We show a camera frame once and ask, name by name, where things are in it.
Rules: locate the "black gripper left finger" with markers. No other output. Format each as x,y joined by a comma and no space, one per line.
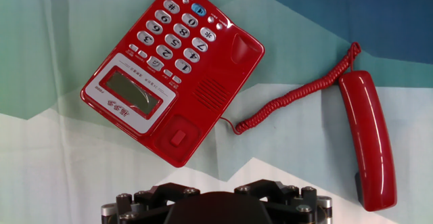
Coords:
149,200

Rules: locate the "red telephone handset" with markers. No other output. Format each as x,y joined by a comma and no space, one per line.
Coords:
368,139

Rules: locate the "red telephone base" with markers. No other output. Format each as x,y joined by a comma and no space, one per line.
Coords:
223,65

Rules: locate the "blue green white tablecloth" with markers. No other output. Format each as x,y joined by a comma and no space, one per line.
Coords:
67,149

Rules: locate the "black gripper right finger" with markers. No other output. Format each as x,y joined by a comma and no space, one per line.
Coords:
291,200

